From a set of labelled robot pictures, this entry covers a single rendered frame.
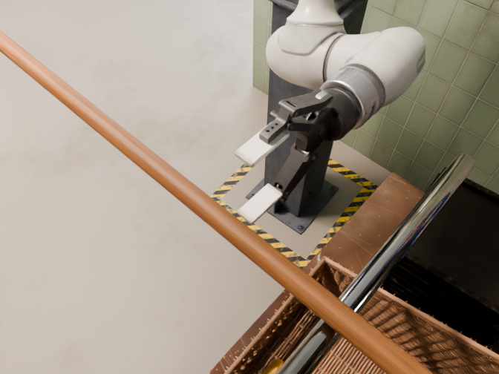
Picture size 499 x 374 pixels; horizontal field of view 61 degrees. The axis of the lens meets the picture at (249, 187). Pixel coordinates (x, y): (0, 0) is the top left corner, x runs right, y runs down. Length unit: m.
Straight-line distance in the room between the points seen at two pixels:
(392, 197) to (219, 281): 0.81
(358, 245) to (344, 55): 0.66
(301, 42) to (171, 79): 1.86
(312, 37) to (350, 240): 0.66
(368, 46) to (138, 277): 1.41
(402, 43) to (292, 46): 0.19
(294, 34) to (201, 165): 1.41
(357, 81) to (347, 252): 0.67
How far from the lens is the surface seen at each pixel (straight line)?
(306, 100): 0.56
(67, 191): 2.19
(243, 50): 2.77
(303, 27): 0.78
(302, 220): 1.93
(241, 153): 0.51
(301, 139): 0.62
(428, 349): 1.10
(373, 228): 1.29
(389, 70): 0.70
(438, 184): 0.66
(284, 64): 0.81
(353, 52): 0.73
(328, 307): 0.49
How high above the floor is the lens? 1.66
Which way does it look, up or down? 55 degrees down
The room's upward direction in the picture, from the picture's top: straight up
